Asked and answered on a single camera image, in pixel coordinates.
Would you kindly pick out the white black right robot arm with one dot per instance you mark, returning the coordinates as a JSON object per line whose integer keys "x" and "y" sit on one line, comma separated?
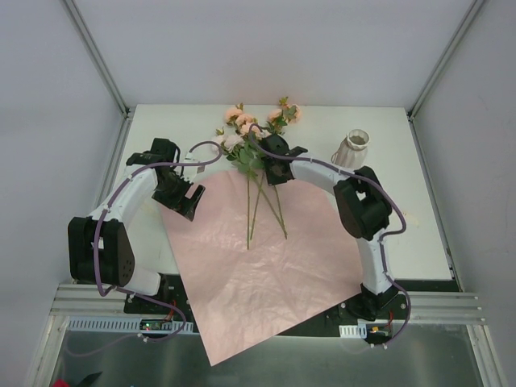
{"x": 363, "y": 211}

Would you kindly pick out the aluminium front frame rail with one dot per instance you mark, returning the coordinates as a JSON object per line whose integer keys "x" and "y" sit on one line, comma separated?
{"x": 426, "y": 307}

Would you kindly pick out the left slotted cable duct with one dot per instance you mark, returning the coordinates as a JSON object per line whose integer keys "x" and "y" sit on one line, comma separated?
{"x": 129, "y": 325}

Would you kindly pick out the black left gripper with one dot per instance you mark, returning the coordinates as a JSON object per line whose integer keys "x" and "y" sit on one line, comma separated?
{"x": 182, "y": 198}

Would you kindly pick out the aluminium frame post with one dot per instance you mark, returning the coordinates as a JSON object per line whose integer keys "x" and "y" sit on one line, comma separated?
{"x": 458, "y": 36}
{"x": 79, "y": 24}

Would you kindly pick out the slotted cable duct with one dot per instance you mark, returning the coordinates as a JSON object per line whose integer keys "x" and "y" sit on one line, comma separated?
{"x": 129, "y": 325}
{"x": 363, "y": 330}

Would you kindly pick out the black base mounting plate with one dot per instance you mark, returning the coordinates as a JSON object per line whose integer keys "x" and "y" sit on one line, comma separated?
{"x": 325, "y": 324}

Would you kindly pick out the white ribbed ceramic vase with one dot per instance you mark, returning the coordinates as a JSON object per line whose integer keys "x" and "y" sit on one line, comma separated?
{"x": 353, "y": 150}

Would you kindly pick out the right slotted cable duct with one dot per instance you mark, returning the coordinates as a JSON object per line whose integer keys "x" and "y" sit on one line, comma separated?
{"x": 363, "y": 330}

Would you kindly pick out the pale pink rose stem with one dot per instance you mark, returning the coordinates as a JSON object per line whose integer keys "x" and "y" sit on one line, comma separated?
{"x": 244, "y": 157}

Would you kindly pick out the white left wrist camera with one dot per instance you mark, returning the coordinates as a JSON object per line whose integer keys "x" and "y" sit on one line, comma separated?
{"x": 191, "y": 167}

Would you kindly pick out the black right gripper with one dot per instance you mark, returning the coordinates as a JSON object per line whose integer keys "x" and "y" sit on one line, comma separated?
{"x": 272, "y": 147}

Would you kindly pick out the red object at bottom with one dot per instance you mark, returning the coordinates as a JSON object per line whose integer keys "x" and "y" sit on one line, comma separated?
{"x": 60, "y": 383}

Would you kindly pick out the cream printed ribbon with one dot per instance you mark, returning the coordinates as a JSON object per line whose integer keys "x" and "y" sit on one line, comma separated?
{"x": 152, "y": 210}

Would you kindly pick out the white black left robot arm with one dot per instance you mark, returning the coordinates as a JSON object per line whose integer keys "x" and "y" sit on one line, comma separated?
{"x": 100, "y": 251}

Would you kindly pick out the orange rose stem with bud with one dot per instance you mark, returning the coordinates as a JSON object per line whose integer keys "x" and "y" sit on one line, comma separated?
{"x": 278, "y": 119}

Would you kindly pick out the pink wrapping paper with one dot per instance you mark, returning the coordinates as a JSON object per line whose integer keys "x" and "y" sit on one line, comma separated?
{"x": 255, "y": 265}

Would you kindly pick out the left aluminium frame post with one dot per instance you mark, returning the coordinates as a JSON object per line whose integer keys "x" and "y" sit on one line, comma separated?
{"x": 79, "y": 24}

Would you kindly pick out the right aluminium frame post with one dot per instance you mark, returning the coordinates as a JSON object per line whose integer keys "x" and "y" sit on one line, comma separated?
{"x": 458, "y": 36}

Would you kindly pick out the small peach rose stem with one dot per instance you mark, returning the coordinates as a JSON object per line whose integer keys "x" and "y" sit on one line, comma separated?
{"x": 239, "y": 121}

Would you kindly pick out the left aluminium side rail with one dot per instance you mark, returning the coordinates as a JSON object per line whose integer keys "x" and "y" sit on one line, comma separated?
{"x": 108, "y": 180}

